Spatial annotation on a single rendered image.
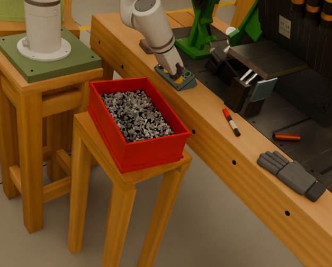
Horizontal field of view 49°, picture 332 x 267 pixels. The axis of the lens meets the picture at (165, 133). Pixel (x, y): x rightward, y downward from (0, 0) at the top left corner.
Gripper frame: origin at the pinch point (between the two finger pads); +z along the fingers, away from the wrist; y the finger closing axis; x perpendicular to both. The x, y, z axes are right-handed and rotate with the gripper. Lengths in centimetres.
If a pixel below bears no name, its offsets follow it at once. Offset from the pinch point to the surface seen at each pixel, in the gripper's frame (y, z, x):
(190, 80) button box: 2.3, 5.4, 3.5
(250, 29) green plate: 5.5, 0.4, 29.4
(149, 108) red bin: 6.0, -1.9, -15.1
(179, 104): 5.6, 7.7, -5.3
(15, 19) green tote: -82, -2, -31
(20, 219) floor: -33, 53, -92
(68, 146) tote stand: -69, 74, -57
